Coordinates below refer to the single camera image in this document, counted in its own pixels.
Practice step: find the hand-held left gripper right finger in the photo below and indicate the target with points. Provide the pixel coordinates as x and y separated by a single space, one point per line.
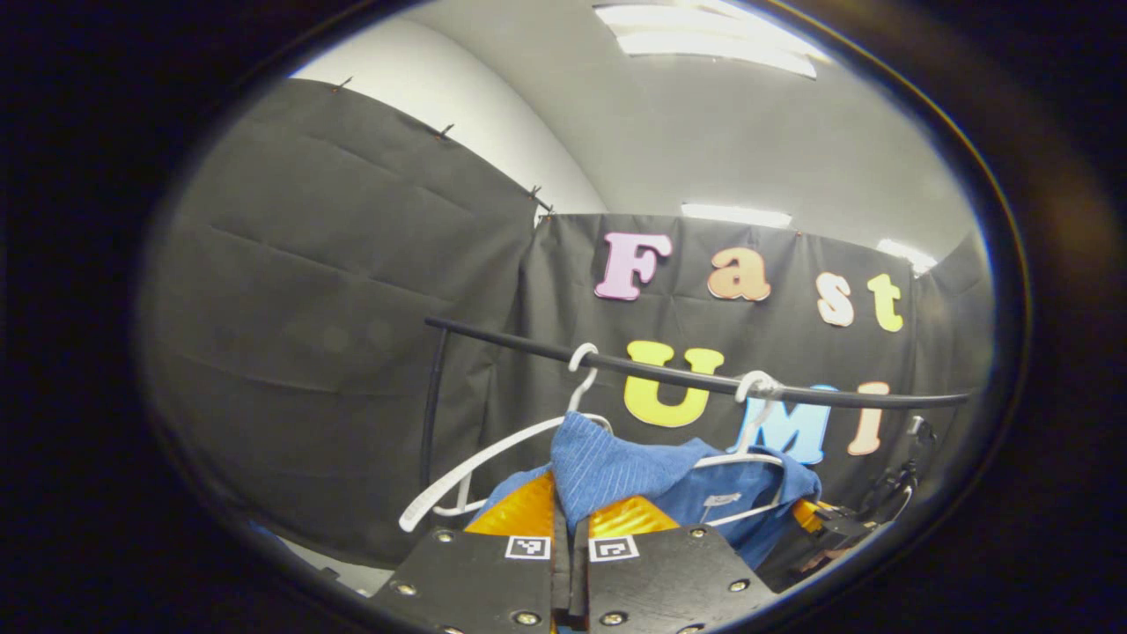
669 581

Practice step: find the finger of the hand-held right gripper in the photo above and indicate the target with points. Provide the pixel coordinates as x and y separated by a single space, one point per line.
810 515

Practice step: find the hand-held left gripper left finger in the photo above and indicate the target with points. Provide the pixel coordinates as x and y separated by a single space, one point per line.
475 581

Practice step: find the blue jacket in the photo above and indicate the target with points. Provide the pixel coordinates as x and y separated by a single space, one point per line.
616 467

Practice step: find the white plastic hanger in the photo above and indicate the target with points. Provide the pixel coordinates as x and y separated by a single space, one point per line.
755 414
493 458

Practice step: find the ceiling light panel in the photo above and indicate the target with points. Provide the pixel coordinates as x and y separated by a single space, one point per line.
735 216
907 255
713 40

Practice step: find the black backdrop cloth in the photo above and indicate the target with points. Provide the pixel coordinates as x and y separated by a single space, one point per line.
308 308

